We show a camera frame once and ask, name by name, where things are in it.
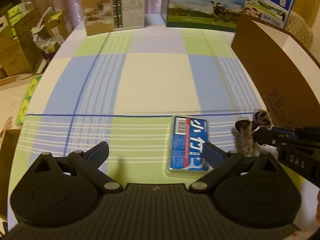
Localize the dark fuzzy scrunchie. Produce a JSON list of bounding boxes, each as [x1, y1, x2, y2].
[[235, 109, 273, 154]]

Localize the blue gum blister pack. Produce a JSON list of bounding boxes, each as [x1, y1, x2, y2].
[[166, 115, 209, 179]]

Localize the person right hand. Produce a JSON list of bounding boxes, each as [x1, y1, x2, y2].
[[316, 189, 320, 224]]

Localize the brown storage box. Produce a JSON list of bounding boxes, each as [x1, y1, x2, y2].
[[231, 14, 319, 129]]

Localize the checkered bed sheet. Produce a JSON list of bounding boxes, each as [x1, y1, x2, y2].
[[7, 13, 320, 230]]

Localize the green tissue packs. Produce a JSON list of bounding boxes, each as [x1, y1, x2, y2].
[[15, 75, 42, 126]]

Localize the quilted beige chair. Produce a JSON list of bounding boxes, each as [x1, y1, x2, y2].
[[284, 11, 313, 49]]

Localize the stacked cardboard boxes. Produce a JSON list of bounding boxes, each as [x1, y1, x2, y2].
[[0, 0, 71, 86]]

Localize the blue milk carton box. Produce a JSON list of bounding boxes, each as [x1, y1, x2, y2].
[[243, 0, 295, 28]]

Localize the green milk carton box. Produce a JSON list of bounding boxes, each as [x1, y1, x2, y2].
[[164, 0, 245, 32]]

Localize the beige white carton box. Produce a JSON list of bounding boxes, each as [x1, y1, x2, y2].
[[80, 0, 145, 36]]

